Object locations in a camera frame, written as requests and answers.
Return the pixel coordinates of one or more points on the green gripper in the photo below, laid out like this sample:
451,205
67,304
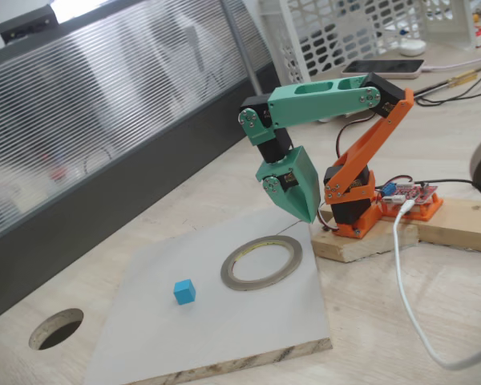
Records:
301,176

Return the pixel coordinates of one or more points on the blue cube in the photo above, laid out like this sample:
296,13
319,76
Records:
184,293

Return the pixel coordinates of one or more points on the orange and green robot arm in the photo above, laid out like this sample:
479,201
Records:
316,100

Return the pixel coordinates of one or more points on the wooden base block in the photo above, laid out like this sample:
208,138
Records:
369,244

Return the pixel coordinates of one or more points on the red controller board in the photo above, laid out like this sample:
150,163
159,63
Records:
417,194

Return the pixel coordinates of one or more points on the white plastic lattice basket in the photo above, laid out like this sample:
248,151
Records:
278,48

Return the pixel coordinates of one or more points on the smartphone with pink case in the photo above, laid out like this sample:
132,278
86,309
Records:
385,67

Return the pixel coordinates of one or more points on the long wooden plank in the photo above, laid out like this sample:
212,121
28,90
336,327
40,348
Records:
465,224

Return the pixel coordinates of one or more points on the brown cardboard sheet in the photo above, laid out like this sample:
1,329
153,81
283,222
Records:
437,80

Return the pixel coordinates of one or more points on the white-topped plywood board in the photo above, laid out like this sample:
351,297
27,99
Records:
164,341

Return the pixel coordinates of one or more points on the white earbuds case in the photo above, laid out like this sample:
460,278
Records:
412,48

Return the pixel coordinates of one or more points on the frosted glass desk partition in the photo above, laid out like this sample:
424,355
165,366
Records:
104,120

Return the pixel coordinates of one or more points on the black box device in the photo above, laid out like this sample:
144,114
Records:
24,22

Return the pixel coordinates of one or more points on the orange board mount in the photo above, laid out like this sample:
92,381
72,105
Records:
429,210

